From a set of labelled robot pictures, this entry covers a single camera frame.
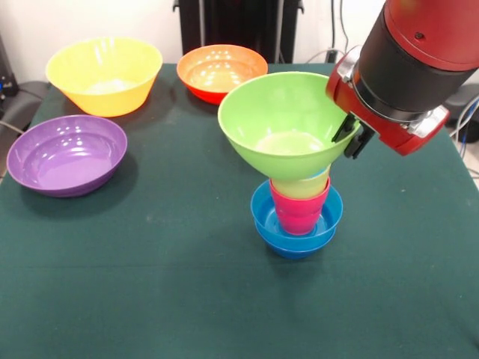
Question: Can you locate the red cup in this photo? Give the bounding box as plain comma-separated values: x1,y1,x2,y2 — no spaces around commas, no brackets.
269,177,332,236

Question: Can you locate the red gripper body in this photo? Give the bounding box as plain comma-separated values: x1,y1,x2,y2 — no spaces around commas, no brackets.
325,45,451,157

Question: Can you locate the dark blue bowl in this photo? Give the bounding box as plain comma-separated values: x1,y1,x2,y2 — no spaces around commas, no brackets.
254,224,337,261

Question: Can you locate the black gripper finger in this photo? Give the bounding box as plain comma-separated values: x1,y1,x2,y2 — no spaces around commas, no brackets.
344,123,375,161
331,112,359,144

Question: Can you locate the grey blue cable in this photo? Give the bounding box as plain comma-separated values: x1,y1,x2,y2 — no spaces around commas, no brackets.
448,95,479,145

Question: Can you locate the purple bowl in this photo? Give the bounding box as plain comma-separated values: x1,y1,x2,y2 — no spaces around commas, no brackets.
6,114,129,198

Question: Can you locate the orange bowl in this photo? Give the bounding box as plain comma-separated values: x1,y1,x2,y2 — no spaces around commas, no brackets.
176,43,269,105

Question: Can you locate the black rounded base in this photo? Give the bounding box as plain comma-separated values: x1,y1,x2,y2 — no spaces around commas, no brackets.
445,84,479,113

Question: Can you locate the black wall cable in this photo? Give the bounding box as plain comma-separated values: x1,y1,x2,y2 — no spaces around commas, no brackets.
338,0,351,53

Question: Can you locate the light blue bowl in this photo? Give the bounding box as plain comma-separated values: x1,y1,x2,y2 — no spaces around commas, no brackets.
250,179,344,241

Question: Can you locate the yellow-green cup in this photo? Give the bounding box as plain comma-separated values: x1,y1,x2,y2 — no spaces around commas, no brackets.
269,166,332,200

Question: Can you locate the black chair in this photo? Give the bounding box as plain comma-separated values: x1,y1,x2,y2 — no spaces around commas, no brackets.
0,80,51,135

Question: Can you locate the large yellow bowl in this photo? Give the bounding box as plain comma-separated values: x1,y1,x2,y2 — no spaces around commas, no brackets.
45,37,164,118

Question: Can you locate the light green bowl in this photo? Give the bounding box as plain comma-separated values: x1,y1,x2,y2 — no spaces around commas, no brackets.
217,72,363,183

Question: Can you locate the dark green tablecloth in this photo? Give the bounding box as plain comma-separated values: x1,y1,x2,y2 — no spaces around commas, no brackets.
0,62,479,359

